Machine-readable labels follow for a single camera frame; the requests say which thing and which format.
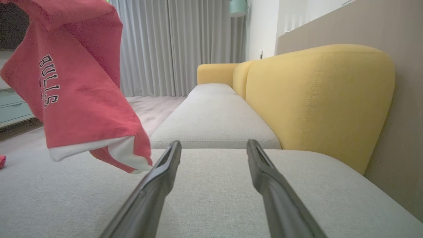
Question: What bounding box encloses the wide yellow sofa backrest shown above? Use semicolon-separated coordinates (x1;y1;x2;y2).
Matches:
245;44;396;175

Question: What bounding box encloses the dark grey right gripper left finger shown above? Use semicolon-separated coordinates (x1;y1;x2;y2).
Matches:
99;140;182;238

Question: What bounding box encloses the narrow yellow sofa backrest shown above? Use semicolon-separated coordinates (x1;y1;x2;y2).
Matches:
232;60;256;99

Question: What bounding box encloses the mint green floor lamp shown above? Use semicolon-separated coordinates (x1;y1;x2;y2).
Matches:
229;0;248;18

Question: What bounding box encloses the large grey sofa seat cushion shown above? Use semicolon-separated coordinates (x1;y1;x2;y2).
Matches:
0;149;423;238

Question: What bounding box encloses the yellow sofa armrest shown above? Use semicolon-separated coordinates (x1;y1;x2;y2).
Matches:
197;63;239;87

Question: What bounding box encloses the grey pleated curtain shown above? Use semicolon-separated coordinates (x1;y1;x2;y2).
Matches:
111;0;248;97

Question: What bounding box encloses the red Bulls jersey white trim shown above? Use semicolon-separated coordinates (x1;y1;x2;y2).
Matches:
0;0;153;174

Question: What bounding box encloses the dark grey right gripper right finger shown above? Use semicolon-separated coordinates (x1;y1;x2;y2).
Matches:
247;139;327;238

